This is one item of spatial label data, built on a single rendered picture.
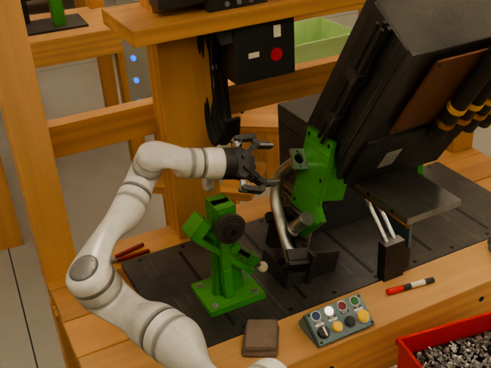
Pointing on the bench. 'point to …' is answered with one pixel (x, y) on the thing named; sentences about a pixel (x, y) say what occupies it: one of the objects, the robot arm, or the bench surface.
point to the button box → (310, 326)
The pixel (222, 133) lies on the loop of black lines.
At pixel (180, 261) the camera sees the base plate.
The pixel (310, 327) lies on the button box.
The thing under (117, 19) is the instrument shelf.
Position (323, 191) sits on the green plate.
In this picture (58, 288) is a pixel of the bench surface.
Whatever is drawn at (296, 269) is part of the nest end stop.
